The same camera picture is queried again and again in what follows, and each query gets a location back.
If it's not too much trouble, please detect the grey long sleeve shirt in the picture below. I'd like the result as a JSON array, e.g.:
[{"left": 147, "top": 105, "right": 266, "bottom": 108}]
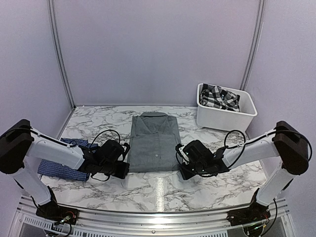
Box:
[{"left": 128, "top": 112, "right": 181, "bottom": 172}]

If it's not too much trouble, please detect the blue checkered shirt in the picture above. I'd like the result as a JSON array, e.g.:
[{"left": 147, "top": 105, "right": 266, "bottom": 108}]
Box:
[{"left": 38, "top": 138, "right": 99, "bottom": 182}]

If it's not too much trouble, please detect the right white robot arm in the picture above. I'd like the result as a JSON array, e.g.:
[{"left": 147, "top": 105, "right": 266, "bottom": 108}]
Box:
[{"left": 175, "top": 121, "right": 313, "bottom": 221}]

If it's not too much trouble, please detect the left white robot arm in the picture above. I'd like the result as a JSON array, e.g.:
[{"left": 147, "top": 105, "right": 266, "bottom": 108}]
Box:
[{"left": 0, "top": 119, "right": 130, "bottom": 220}]

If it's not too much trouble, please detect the white plastic bin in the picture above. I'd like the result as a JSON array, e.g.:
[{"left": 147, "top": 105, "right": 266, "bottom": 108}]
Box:
[{"left": 196, "top": 83, "right": 258, "bottom": 132}]

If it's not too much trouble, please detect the black white plaid shirt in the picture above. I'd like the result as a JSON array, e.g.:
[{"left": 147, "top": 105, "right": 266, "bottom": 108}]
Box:
[{"left": 199, "top": 83, "right": 240, "bottom": 112}]

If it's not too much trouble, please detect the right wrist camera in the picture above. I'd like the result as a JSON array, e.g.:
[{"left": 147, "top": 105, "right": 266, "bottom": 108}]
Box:
[{"left": 175, "top": 144, "right": 189, "bottom": 162}]

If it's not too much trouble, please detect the aluminium front frame rail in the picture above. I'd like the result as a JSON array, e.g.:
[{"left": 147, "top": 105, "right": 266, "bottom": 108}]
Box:
[{"left": 8, "top": 196, "right": 298, "bottom": 237}]

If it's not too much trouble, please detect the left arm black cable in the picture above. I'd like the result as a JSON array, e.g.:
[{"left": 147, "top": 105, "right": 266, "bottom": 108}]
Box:
[{"left": 0, "top": 125, "right": 130, "bottom": 182}]

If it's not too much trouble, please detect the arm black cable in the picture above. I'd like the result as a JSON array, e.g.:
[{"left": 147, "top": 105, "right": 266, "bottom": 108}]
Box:
[
  {"left": 0, "top": 125, "right": 130, "bottom": 182},
  {"left": 197, "top": 129, "right": 311, "bottom": 177}
]

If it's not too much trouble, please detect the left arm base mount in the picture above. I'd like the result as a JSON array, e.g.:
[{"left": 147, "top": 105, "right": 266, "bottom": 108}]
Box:
[{"left": 36, "top": 195, "right": 79, "bottom": 225}]

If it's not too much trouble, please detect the right aluminium wall post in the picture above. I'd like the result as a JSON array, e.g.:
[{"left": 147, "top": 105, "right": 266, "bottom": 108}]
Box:
[{"left": 240, "top": 0, "right": 266, "bottom": 90}]

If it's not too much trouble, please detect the aluminium wall post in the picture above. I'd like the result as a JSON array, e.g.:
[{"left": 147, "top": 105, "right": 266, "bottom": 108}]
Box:
[
  {"left": 47, "top": 0, "right": 76, "bottom": 110},
  {"left": 240, "top": 0, "right": 266, "bottom": 90}
]

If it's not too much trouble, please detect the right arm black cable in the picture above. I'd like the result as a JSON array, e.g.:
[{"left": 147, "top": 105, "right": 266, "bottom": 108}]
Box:
[{"left": 197, "top": 129, "right": 311, "bottom": 177}]

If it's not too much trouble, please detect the left aluminium wall post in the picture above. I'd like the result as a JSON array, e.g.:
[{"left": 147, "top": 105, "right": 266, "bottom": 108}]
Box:
[{"left": 47, "top": 0, "right": 76, "bottom": 110}]

